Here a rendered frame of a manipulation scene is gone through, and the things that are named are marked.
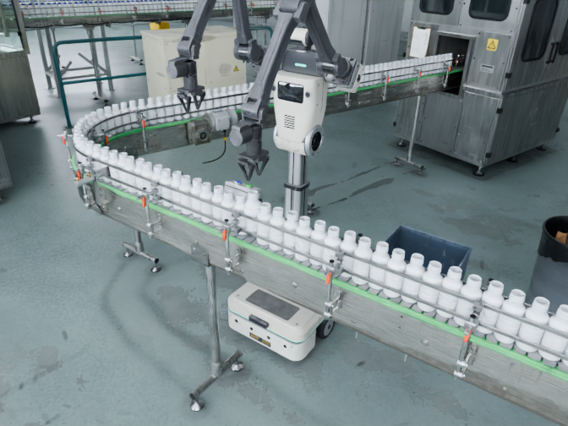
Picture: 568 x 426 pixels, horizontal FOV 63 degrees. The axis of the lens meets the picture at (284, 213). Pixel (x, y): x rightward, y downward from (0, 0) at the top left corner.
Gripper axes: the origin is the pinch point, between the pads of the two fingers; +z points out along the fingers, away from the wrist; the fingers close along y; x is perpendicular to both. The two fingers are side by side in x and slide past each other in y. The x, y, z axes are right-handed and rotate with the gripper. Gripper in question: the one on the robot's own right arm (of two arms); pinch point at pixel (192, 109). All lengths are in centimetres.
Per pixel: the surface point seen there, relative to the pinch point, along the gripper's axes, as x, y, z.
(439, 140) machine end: 8, -362, 116
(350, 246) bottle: 87, 17, 27
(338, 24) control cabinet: -221, -536, 33
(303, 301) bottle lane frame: 72, 21, 55
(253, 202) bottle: 46, 17, 23
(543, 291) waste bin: 146, -129, 110
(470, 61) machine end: 24, -357, 28
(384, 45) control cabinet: -187, -639, 70
